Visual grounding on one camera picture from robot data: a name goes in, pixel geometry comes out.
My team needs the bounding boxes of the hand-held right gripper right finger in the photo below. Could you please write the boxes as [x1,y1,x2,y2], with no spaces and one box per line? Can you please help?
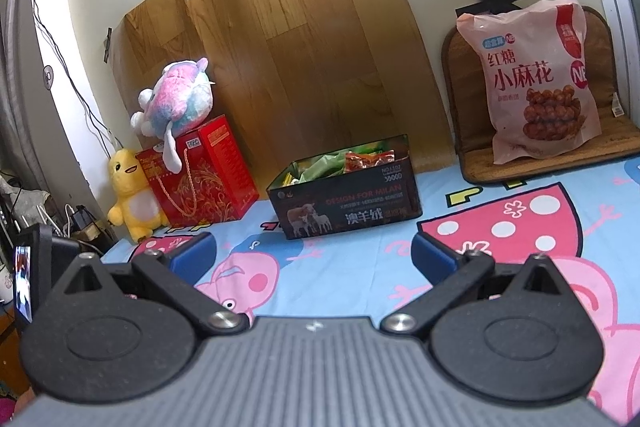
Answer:
[381,232,581,337]

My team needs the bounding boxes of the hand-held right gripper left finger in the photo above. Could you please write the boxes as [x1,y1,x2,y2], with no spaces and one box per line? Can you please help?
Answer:
[47,232,250,336]

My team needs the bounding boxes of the dark printed storage box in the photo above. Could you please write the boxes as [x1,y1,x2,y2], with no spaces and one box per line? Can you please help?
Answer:
[266,134,424,241]

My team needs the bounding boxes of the red snack packet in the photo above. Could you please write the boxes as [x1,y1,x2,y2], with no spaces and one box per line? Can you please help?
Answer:
[344,149,396,176]

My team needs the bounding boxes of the light green leaf snack packet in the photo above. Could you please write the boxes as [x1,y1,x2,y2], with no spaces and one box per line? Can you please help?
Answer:
[292,152,351,183]

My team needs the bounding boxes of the black charger adapter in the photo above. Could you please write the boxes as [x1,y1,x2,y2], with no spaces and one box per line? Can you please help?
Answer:
[67,204,94,233]

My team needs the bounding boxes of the yellow plush duck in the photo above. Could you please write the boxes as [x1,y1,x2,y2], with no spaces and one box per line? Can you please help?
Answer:
[107,148,171,244]

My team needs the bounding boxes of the red gift box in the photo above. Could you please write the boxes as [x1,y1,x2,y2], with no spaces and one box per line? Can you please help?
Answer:
[135,114,260,228]

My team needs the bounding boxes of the cartoon printed bed sheet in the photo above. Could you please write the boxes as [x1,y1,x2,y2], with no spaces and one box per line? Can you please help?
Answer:
[100,157,640,427]

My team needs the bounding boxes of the brown cushion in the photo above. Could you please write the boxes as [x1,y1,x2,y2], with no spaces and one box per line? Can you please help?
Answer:
[441,5,640,184]

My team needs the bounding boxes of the maroon garment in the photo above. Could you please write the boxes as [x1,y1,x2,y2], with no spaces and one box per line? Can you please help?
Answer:
[0,394,34,427]

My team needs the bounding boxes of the pastel plush unicorn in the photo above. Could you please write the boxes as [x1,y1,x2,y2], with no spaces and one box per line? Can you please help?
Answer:
[130,57,217,173]

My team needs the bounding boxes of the large pink snack bag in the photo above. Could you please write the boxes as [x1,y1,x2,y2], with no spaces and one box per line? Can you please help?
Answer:
[455,0,603,166]

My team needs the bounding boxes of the wooden board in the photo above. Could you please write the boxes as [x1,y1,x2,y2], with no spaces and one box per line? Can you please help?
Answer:
[107,0,454,176]

